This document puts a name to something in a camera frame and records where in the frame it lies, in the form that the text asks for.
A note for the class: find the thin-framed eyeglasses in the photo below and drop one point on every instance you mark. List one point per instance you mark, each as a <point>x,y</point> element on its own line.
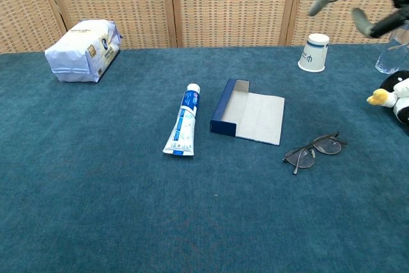
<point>327,146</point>

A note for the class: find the blue folding glasses case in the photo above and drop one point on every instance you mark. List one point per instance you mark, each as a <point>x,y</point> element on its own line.
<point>262,116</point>

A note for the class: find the clear plastic water bottle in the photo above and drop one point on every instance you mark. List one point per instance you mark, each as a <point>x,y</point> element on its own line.
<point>388,60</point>

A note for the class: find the white paper cup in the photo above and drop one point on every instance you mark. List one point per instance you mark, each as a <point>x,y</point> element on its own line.
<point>314,54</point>

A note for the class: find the black white penguin plush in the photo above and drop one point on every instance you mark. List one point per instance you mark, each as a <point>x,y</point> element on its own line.
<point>401,94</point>

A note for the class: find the woven wicker folding screen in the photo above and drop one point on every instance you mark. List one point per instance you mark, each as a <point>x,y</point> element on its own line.
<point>223,4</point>

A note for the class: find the white blue toothpaste tube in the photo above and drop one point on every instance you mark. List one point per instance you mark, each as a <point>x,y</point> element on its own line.
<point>183,122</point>

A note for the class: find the white tissue pack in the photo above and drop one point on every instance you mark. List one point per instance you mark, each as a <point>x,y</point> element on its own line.
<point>80,52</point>

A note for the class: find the teal table carpet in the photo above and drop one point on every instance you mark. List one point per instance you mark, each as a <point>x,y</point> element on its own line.
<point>96,190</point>

